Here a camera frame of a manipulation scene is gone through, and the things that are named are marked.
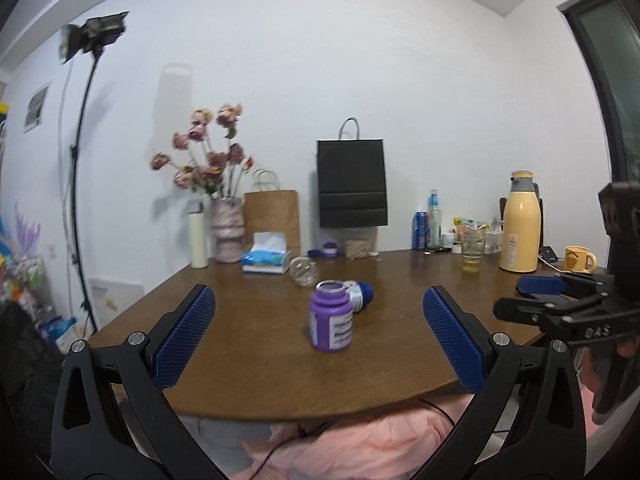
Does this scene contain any brown paper bag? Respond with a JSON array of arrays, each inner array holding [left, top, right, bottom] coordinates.
[[243, 168, 302, 257]]

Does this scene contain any dried pink flower bouquet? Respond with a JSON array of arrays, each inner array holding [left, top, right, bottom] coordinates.
[[149, 103, 254, 200]]

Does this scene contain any yellow thermos jug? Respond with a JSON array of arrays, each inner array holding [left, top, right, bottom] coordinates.
[[500, 170, 541, 273]]

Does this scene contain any blue soda can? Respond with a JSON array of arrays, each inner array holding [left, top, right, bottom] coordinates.
[[411, 211, 428, 250]]

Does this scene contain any pink ceramic vase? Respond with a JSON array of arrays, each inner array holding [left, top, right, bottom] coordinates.
[[210, 198, 245, 263]]

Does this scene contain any clear glass bottle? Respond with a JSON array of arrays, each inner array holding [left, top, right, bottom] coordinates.
[[427, 190, 442, 248]]

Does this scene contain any drinking glass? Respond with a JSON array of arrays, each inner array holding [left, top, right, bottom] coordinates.
[[460, 229, 485, 273]]

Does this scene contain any black paper bag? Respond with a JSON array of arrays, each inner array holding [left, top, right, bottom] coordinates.
[[317, 116, 388, 230]]

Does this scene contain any snack packet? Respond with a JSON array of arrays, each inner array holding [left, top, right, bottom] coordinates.
[[454, 217, 488, 236]]

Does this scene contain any cream thermos bottle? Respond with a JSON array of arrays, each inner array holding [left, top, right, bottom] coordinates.
[[188, 200, 208, 269]]

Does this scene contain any blue tissue box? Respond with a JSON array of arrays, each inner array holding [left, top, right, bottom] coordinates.
[[242, 232, 291, 275]]

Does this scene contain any purple supplement bottle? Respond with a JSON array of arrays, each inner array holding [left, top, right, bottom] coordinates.
[[309, 280, 354, 352]]

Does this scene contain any blue dog supplement bottle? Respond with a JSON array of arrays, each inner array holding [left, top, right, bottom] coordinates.
[[344, 281, 374, 313]]

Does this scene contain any small purple white jar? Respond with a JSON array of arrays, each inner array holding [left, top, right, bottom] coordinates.
[[321, 242, 338, 259]]

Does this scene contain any clear plastic jar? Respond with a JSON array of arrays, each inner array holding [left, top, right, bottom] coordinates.
[[288, 256, 320, 287]]

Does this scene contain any clear jar of grains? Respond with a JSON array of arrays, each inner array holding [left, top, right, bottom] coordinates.
[[343, 228, 378, 260]]

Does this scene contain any yellow mug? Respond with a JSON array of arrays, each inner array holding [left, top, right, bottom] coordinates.
[[564, 245, 598, 273]]

